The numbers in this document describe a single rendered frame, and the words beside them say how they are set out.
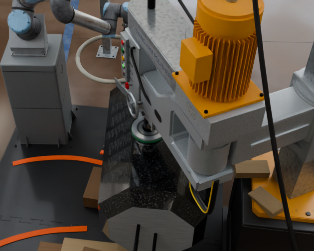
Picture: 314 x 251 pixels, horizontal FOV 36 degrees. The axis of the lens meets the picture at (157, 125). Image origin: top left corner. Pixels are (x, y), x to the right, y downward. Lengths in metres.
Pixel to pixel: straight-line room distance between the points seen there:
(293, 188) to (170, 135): 0.82
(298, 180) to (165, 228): 0.80
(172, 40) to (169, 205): 0.95
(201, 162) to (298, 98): 0.56
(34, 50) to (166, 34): 1.58
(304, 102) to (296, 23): 3.50
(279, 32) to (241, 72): 3.80
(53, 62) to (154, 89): 1.34
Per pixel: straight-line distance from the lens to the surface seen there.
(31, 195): 3.80
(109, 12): 3.33
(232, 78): 1.79
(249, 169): 2.89
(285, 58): 5.20
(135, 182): 2.71
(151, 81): 2.43
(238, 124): 1.89
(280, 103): 2.29
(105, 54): 5.00
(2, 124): 4.40
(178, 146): 2.32
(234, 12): 1.65
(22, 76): 3.66
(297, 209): 2.84
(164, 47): 2.15
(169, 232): 2.86
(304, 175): 2.73
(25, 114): 3.92
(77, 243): 3.30
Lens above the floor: 3.00
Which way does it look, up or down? 45 degrees down
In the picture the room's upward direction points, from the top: 2 degrees clockwise
